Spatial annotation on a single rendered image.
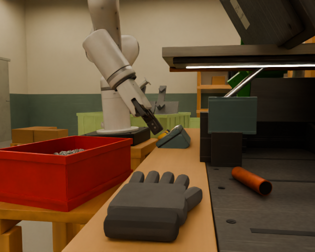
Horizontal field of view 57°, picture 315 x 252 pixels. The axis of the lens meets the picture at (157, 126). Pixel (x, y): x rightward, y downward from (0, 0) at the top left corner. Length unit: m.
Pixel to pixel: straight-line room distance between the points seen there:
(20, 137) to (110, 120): 5.56
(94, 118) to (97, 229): 1.51
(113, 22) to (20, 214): 0.58
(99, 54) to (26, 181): 0.38
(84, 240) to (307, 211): 0.26
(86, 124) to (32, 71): 7.63
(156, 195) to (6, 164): 0.47
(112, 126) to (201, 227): 0.99
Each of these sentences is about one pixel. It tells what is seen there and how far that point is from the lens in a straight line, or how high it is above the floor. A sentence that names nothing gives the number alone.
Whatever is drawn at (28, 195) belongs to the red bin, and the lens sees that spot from 0.72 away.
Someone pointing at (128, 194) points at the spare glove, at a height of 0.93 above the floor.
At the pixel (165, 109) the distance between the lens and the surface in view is 1.87.
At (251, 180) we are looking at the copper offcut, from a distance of 0.45.
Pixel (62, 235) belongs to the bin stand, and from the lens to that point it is 1.04.
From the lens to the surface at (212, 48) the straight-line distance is 0.54.
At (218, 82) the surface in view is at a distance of 7.27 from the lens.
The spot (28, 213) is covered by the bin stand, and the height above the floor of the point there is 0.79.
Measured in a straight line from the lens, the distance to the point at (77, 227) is 1.35.
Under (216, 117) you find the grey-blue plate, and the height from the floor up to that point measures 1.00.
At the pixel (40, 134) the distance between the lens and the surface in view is 6.43.
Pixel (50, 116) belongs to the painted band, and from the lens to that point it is 9.09.
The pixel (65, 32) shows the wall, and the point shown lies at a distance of 9.03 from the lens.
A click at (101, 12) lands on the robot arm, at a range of 0.90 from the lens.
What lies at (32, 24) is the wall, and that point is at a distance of 9.60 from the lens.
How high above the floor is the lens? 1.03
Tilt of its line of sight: 5 degrees down
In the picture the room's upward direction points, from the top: straight up
